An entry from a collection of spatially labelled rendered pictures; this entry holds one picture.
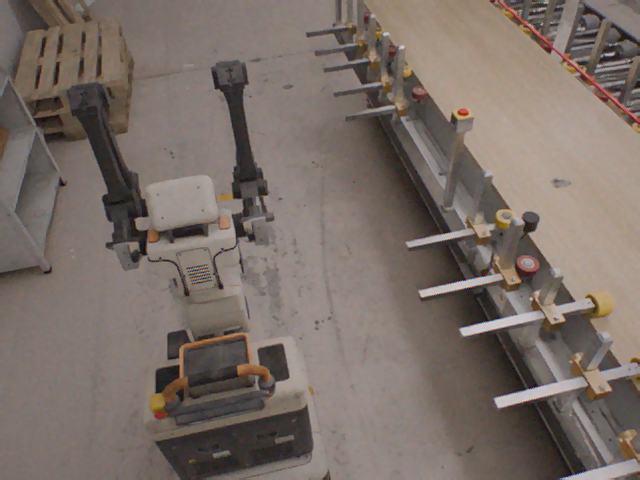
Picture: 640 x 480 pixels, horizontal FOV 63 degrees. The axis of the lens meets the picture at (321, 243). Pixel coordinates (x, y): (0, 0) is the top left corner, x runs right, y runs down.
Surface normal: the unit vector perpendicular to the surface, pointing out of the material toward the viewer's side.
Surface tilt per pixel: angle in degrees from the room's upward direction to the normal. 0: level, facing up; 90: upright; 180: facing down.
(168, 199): 48
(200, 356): 0
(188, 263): 82
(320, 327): 0
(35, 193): 0
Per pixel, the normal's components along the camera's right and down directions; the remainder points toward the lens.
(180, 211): 0.12, 0.06
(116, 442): -0.05, -0.69
